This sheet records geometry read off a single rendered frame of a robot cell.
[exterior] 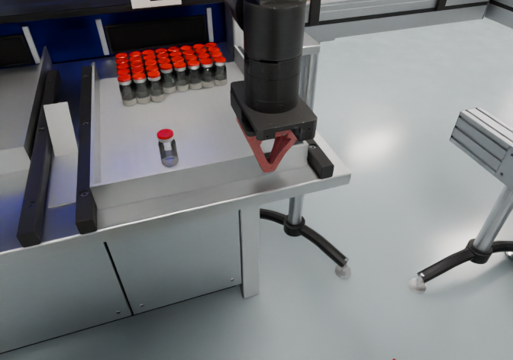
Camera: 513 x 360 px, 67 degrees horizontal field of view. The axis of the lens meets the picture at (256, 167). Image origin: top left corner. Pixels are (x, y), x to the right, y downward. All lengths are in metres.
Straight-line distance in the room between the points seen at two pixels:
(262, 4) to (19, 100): 0.50
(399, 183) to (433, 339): 0.76
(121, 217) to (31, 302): 0.79
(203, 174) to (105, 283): 0.77
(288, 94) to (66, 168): 0.31
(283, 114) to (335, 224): 1.28
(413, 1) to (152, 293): 1.08
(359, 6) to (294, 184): 0.63
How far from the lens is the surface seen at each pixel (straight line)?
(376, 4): 1.05
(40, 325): 1.32
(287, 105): 0.39
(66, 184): 0.53
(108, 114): 0.65
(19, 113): 0.71
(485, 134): 1.39
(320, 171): 0.48
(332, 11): 0.99
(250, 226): 1.12
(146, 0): 0.75
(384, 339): 1.40
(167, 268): 1.18
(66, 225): 0.48
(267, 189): 0.47
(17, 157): 0.57
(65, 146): 0.58
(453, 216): 1.85
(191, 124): 0.59
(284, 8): 0.35
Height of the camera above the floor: 1.20
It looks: 39 degrees down
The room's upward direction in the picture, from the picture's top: straight up
